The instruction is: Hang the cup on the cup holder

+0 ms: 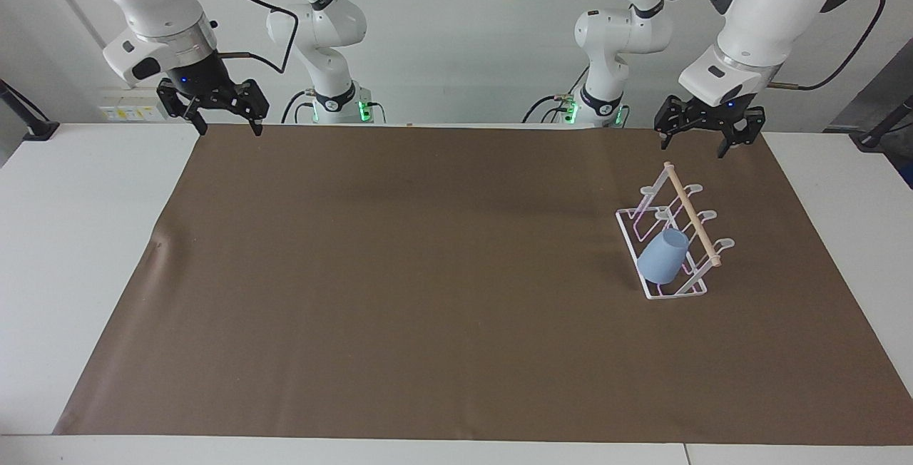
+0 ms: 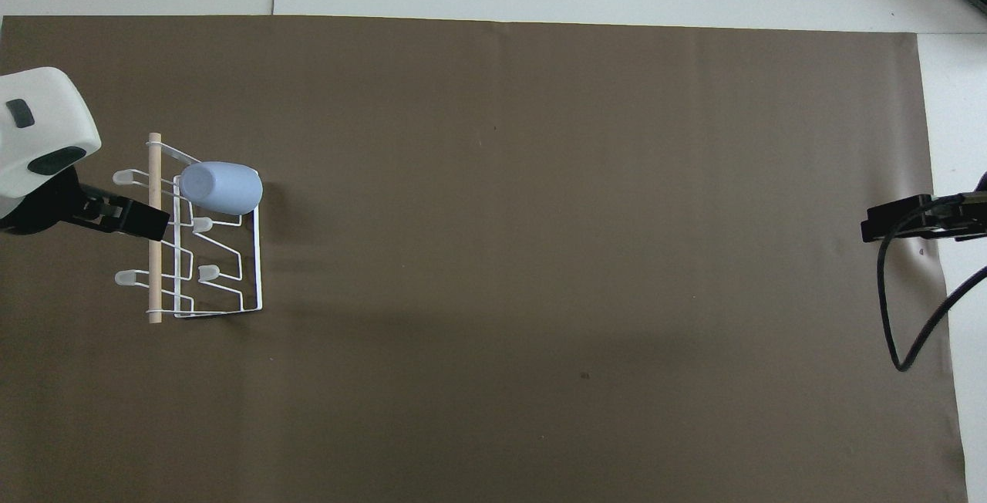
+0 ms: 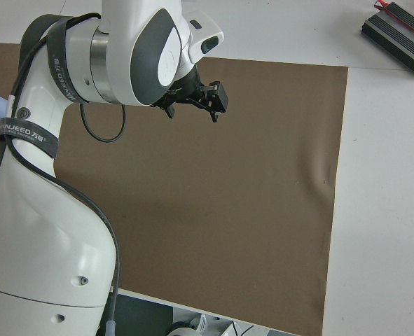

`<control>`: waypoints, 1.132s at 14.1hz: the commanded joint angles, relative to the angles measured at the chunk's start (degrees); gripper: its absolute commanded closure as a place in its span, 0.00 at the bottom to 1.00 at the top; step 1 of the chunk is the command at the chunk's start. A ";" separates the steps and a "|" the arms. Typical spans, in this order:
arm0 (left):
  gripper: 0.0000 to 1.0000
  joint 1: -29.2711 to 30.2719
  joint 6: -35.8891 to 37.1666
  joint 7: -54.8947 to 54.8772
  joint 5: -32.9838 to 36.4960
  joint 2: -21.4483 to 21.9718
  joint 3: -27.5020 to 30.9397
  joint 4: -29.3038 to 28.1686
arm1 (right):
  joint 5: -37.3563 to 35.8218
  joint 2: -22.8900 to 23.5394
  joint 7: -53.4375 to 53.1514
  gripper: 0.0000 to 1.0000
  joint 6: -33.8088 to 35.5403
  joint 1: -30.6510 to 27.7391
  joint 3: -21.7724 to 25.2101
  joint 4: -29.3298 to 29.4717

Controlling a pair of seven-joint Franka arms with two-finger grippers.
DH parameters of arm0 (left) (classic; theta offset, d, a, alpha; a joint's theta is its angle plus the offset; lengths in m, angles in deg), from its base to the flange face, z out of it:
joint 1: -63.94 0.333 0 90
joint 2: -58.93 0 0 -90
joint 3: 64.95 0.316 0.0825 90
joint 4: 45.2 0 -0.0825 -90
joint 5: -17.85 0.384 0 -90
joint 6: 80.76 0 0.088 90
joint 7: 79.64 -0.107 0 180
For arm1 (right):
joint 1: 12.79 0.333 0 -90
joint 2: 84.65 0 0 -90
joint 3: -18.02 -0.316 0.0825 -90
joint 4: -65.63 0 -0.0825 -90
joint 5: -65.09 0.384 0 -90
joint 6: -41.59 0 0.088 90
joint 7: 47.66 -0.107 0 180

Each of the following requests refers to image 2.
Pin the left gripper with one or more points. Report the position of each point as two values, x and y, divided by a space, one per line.
42 210

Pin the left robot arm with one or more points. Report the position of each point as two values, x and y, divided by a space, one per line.
42 113

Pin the light blue cup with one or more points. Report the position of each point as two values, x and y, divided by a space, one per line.
224 187

